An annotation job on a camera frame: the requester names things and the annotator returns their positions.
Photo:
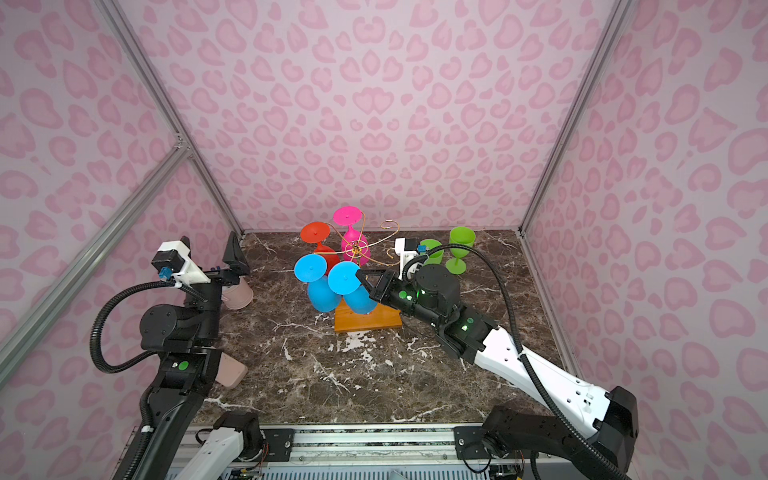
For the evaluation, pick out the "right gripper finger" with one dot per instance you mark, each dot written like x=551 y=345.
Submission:
x=363 y=278
x=387 y=272

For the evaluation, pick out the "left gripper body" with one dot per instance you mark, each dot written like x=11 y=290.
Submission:
x=229 y=278

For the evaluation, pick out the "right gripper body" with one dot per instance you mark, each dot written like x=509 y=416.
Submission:
x=395 y=293

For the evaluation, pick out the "blue wine glass front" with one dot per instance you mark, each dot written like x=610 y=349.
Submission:
x=343 y=281

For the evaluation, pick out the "blue wine glass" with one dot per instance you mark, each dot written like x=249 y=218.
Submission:
x=343 y=281
x=311 y=270

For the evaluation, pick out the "green wine glass front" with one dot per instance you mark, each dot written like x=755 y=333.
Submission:
x=428 y=245

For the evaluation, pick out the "green wine glass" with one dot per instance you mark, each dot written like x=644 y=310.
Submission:
x=428 y=245
x=460 y=236

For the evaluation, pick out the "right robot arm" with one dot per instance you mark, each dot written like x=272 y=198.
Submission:
x=592 y=428

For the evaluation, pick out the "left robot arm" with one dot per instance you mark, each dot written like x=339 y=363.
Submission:
x=182 y=337

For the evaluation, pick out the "wooden rack base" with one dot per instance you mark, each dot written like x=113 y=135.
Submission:
x=382 y=317

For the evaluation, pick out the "magenta wine glass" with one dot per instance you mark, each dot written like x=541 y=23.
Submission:
x=354 y=244

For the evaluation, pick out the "red wine glass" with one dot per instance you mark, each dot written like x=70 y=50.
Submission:
x=316 y=233

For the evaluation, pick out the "pink pen holder cup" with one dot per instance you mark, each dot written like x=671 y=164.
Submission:
x=238 y=296

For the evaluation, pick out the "pink sponge block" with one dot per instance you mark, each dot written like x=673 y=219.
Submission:
x=231 y=372

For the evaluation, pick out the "gold wire glass rack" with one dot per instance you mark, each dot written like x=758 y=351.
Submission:
x=391 y=229

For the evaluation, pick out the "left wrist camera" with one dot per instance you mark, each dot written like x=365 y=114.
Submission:
x=173 y=262

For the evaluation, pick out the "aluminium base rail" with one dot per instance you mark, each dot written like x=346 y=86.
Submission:
x=239 y=438

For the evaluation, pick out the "diagonal aluminium frame bar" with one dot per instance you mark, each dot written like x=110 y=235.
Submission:
x=37 y=322

